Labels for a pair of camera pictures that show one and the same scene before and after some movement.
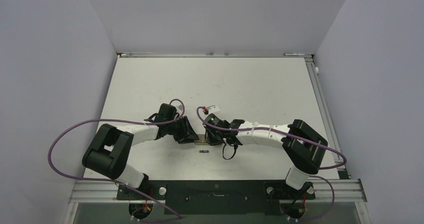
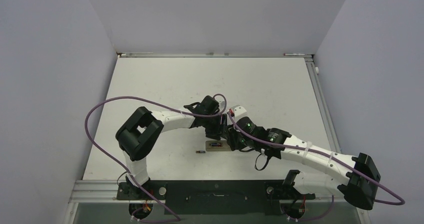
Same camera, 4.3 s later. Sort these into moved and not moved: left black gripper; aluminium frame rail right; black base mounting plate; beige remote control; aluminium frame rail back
Moved: beige remote control; left black gripper
Not moved: aluminium frame rail back; black base mounting plate; aluminium frame rail right
